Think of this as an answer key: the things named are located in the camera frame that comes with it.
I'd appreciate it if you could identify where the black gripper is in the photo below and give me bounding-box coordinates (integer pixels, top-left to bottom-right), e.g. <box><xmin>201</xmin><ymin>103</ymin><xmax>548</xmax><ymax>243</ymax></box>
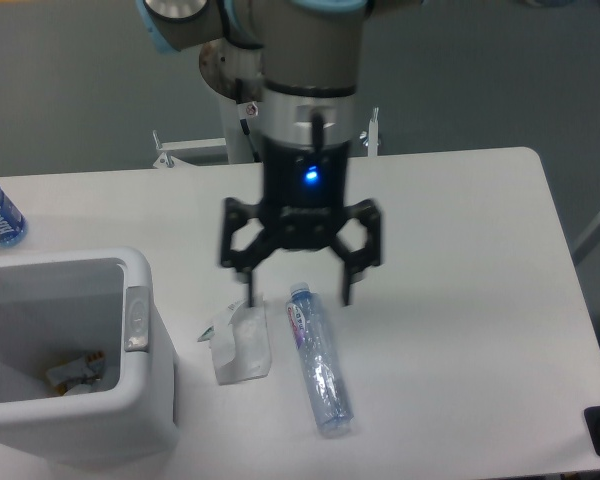
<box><xmin>219</xmin><ymin>138</ymin><xmax>383</xmax><ymax>307</ymax></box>

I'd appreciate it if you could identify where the white push-lid trash can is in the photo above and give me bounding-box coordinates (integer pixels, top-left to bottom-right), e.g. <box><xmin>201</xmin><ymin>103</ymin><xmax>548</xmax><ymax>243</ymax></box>
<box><xmin>0</xmin><ymin>247</ymin><xmax>178</xmax><ymax>463</ymax></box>

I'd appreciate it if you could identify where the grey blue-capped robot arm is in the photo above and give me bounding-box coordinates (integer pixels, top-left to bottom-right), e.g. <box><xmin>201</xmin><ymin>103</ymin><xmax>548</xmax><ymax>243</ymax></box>
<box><xmin>137</xmin><ymin>1</ymin><xmax>401</xmax><ymax>304</ymax></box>

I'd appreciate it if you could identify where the trash inside the can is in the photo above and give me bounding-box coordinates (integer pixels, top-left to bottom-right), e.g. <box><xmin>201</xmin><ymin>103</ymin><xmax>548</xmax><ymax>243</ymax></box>
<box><xmin>45</xmin><ymin>351</ymin><xmax>106</xmax><ymax>396</ymax></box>

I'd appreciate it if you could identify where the torn white plastic wrapper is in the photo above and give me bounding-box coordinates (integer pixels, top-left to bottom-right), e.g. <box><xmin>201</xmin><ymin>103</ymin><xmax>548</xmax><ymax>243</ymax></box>
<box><xmin>197</xmin><ymin>294</ymin><xmax>272</xmax><ymax>386</ymax></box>

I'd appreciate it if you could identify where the clear empty plastic bottle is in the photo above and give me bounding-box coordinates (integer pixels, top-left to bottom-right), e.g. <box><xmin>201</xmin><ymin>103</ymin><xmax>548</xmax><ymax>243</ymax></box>
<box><xmin>286</xmin><ymin>282</ymin><xmax>354</xmax><ymax>438</ymax></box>

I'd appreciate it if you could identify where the black cable on pedestal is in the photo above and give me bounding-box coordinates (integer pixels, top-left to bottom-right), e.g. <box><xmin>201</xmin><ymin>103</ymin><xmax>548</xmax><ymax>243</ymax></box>
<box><xmin>234</xmin><ymin>77</ymin><xmax>262</xmax><ymax>164</ymax></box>

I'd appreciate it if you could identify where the white metal base frame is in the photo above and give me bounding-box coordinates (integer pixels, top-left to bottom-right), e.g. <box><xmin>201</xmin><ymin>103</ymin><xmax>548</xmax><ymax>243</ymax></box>
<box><xmin>152</xmin><ymin>106</ymin><xmax>382</xmax><ymax>169</ymax></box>

